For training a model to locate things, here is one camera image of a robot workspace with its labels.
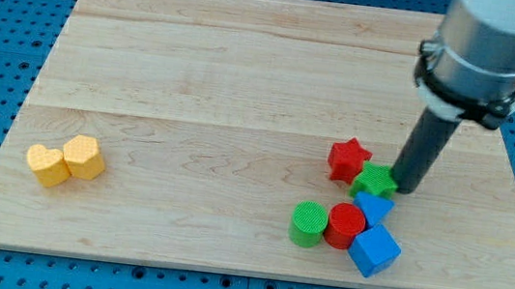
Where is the yellow hexagon block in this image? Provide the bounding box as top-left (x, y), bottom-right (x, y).
top-left (63, 135), bottom-right (105, 180)

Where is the blue triangle block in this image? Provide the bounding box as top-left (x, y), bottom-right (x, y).
top-left (353, 191), bottom-right (395, 228)

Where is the red star block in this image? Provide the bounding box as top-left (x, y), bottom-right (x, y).
top-left (328, 137), bottom-right (373, 184)

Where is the green cylinder block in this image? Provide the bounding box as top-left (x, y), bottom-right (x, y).
top-left (287, 200), bottom-right (329, 248)

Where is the green star block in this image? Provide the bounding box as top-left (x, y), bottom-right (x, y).
top-left (348, 161), bottom-right (398, 199)

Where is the red cylinder block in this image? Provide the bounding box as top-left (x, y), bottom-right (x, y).
top-left (323, 203), bottom-right (366, 250)

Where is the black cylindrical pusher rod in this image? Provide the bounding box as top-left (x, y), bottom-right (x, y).
top-left (391, 108), bottom-right (459, 194)

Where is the yellow heart block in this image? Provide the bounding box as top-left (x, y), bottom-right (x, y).
top-left (26, 144), bottom-right (72, 188)

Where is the black cable clamp ring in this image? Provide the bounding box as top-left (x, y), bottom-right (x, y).
top-left (408, 34), bottom-right (515, 134)

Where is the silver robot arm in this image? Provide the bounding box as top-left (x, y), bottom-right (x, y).
top-left (415, 0), bottom-right (515, 130)

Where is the blue cube block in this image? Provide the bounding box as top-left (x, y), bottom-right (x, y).
top-left (348, 224), bottom-right (402, 277)

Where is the light wooden board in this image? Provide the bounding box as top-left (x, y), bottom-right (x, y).
top-left (0, 0), bottom-right (515, 289)

